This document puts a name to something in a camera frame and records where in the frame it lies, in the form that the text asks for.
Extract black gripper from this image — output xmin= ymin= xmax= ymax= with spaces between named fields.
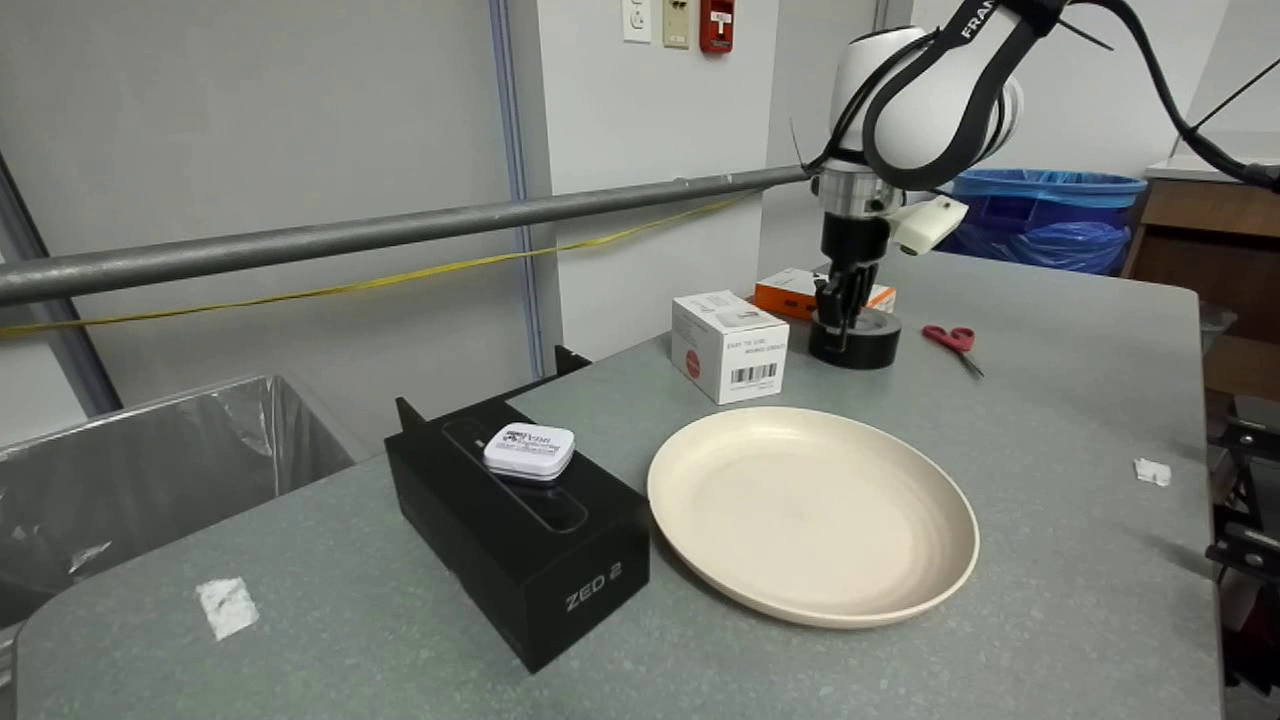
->
xmin=813 ymin=206 xmax=897 ymax=337

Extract black duct tape roll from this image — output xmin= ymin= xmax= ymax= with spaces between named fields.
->
xmin=805 ymin=309 xmax=902 ymax=371

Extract cream white round plate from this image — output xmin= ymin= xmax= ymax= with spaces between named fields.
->
xmin=643 ymin=402 xmax=984 ymax=631

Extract white tape patch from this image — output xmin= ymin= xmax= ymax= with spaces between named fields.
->
xmin=191 ymin=572 xmax=264 ymax=642

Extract white and orange box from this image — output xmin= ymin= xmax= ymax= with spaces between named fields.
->
xmin=753 ymin=262 xmax=901 ymax=328

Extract white box with barcode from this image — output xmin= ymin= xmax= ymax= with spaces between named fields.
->
xmin=666 ymin=288 xmax=792 ymax=406

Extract blue bin with liner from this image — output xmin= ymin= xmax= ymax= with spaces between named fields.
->
xmin=946 ymin=165 xmax=1151 ymax=279

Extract red fire alarm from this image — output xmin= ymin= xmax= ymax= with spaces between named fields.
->
xmin=695 ymin=0 xmax=739 ymax=61

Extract small white case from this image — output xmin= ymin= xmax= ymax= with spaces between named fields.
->
xmin=478 ymin=418 xmax=579 ymax=487

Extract grey vertical pole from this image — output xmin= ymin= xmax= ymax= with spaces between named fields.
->
xmin=484 ymin=0 xmax=554 ymax=382

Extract brown wooden cabinet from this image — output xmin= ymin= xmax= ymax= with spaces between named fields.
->
xmin=1125 ymin=165 xmax=1280 ymax=402

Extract black cardboard box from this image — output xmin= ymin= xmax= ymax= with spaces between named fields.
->
xmin=381 ymin=341 xmax=656 ymax=674

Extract grey bin with plastic liner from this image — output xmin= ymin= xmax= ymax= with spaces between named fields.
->
xmin=0 ymin=371 xmax=358 ymax=631

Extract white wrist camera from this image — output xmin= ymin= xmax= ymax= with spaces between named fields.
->
xmin=889 ymin=195 xmax=971 ymax=260

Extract red handled scissors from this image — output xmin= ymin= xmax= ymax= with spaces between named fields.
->
xmin=917 ymin=321 xmax=987 ymax=380

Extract beige wall plate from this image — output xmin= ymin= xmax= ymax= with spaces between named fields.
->
xmin=658 ymin=0 xmax=695 ymax=53

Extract white wall switch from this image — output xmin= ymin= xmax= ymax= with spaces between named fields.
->
xmin=618 ymin=0 xmax=658 ymax=47

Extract black cable bundle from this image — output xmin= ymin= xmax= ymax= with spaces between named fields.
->
xmin=796 ymin=0 xmax=1280 ymax=191

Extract yellow cord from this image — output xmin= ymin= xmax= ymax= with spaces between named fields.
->
xmin=0 ymin=195 xmax=753 ymax=342

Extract grey metal rail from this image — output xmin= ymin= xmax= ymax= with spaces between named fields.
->
xmin=0 ymin=160 xmax=820 ymax=309

